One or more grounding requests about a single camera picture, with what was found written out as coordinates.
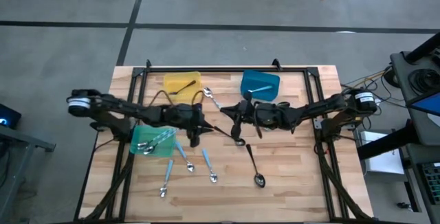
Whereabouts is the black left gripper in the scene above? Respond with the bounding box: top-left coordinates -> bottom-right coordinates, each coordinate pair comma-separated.
161,102 -> 215,148

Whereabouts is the spoon with light-blue handle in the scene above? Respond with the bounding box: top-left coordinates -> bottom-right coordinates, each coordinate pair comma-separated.
201,148 -> 219,184
175,141 -> 196,173
247,85 -> 274,93
159,159 -> 175,198

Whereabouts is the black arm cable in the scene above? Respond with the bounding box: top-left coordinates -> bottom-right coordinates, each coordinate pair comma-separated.
253,119 -> 265,139
147,89 -> 206,109

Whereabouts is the blue plastic bin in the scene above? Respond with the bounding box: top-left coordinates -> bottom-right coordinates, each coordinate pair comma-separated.
240,69 -> 281,102

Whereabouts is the coiled black cable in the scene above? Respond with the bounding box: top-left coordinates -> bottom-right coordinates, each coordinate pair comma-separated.
408,68 -> 440,96

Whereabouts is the yellow translucent plastic bin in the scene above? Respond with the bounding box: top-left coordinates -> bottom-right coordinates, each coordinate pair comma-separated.
162,71 -> 202,102

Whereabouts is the white box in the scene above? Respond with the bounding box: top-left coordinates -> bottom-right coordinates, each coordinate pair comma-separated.
359,130 -> 406,183

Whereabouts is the dark metal spoon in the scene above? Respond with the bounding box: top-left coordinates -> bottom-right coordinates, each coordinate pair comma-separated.
213,126 -> 247,147
246,144 -> 266,188
168,80 -> 197,96

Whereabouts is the thin yellow floor cable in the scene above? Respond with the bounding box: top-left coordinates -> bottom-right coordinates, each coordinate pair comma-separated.
342,69 -> 388,96

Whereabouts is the black keypad device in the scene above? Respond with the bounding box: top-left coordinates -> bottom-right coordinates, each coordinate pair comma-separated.
421,161 -> 440,206

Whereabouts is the black post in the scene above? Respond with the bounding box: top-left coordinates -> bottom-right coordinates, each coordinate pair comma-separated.
404,33 -> 440,65

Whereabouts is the black braided cable bundle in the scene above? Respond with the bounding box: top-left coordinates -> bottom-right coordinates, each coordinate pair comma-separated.
78,141 -> 135,223
314,137 -> 371,222

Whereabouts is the grey metal desk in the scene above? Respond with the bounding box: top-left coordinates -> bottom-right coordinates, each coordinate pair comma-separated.
400,143 -> 440,224
0,124 -> 58,224

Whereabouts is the black aluminium table frame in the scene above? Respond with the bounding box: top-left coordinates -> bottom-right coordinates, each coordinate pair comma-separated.
106,66 -> 348,222

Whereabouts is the spoon with patterned handle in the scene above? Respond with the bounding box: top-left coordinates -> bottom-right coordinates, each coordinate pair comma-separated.
203,87 -> 223,110
142,131 -> 178,155
137,129 -> 173,149

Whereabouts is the black floor cable tangle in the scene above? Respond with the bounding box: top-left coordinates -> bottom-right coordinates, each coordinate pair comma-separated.
342,66 -> 408,122

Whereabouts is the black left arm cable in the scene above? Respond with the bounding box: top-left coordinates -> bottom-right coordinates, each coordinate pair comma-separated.
147,89 -> 206,109

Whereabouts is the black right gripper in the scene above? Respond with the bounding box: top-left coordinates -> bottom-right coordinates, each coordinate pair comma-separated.
219,91 -> 263,142

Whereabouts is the green translucent plastic bin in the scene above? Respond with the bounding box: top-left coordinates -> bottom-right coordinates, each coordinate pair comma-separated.
129,126 -> 177,158

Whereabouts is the black box with blue light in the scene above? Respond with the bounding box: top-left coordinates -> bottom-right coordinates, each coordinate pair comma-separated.
0,103 -> 22,131

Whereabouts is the grey equipment cart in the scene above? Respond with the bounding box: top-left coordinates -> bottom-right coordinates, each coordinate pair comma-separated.
390,50 -> 440,148

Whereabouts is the blue flat panel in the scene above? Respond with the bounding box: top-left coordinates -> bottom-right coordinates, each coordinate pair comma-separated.
406,92 -> 440,117

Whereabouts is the black beam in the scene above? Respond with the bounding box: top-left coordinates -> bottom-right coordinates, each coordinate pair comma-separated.
357,119 -> 419,161

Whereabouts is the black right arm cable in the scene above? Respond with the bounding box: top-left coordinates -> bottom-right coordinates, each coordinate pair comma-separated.
253,119 -> 265,139

